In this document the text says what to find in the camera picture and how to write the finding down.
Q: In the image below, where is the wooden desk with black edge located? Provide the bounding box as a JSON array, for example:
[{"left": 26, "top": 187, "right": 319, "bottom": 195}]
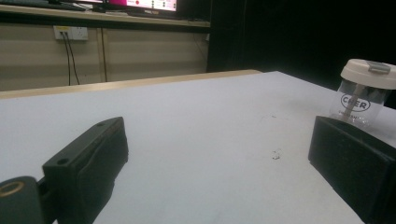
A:
[{"left": 0, "top": 3, "right": 212, "bottom": 34}]

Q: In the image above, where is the white table sheet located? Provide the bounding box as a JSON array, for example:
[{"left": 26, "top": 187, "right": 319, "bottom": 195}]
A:
[{"left": 0, "top": 70, "right": 396, "bottom": 224}]

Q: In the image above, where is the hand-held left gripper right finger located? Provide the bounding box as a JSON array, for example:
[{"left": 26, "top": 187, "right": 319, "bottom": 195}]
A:
[{"left": 307, "top": 115, "right": 396, "bottom": 224}]

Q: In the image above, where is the computer monitor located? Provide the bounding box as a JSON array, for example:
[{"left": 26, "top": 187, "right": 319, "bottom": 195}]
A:
[{"left": 71, "top": 0, "right": 179, "bottom": 14}]

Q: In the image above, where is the beige straw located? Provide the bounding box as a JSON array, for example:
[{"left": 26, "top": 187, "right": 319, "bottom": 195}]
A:
[{"left": 345, "top": 84, "right": 366, "bottom": 117}]

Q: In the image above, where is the black power cable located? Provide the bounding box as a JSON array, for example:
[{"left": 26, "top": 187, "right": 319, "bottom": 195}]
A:
[
  {"left": 64, "top": 32, "right": 81, "bottom": 86},
  {"left": 61, "top": 31, "right": 72, "bottom": 87}
]

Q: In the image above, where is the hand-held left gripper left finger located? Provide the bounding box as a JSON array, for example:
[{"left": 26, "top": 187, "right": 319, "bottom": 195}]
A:
[{"left": 41, "top": 116, "right": 130, "bottom": 224}]

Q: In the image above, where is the thin dark cable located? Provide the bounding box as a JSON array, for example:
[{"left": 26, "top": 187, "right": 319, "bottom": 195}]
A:
[{"left": 100, "top": 27, "right": 109, "bottom": 83}]

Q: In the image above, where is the white wall socket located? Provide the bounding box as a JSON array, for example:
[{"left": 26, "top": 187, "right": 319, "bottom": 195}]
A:
[{"left": 52, "top": 25, "right": 90, "bottom": 42}]

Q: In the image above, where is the black curtain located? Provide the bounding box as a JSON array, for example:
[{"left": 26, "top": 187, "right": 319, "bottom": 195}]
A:
[{"left": 206, "top": 0, "right": 396, "bottom": 110}]

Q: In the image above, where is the clear cup with cream lid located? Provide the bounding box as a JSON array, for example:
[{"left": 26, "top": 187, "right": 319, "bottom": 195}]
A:
[{"left": 329, "top": 58, "right": 396, "bottom": 132}]

